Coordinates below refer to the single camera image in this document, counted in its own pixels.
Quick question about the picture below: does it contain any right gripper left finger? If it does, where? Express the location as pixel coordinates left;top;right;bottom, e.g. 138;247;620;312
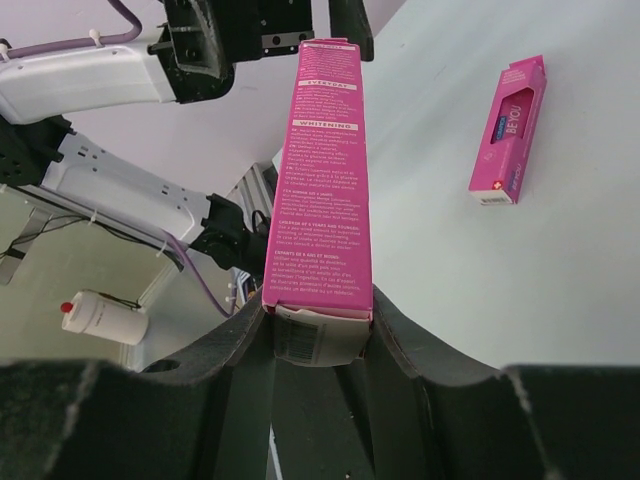
1;297;275;479

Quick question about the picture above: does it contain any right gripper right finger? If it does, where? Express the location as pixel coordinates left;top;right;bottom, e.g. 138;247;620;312
352;291;639;479

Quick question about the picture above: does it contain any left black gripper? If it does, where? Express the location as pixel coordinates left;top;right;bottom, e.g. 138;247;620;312
148;0;374;104

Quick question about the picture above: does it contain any pink toothpaste box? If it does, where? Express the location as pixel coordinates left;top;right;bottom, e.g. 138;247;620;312
262;38;373;367
468;55;547;206

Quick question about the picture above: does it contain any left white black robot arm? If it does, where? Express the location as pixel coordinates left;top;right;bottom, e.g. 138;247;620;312
1;1;318;274

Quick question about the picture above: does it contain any white cylinder red cap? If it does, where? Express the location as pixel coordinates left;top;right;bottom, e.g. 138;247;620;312
60;290;149;346

